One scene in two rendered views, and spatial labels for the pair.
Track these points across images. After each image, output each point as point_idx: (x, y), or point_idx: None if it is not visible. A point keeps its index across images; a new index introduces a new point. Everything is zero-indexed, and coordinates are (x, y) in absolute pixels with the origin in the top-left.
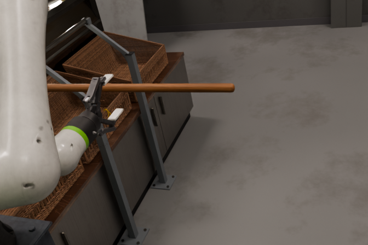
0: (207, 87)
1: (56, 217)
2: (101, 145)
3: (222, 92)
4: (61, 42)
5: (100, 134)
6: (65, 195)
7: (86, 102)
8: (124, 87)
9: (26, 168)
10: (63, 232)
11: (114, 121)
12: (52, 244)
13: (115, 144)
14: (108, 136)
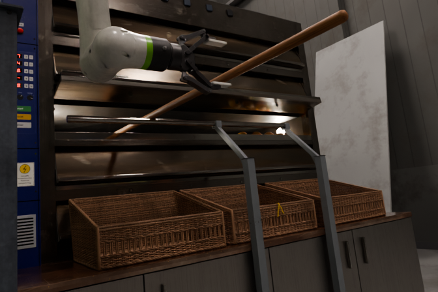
0: (313, 25)
1: (163, 261)
2: (251, 221)
3: (330, 23)
4: (249, 126)
5: (184, 76)
6: (189, 253)
7: (178, 38)
8: (239, 64)
9: None
10: (164, 284)
11: (212, 84)
12: (12, 33)
13: (276, 240)
14: (272, 234)
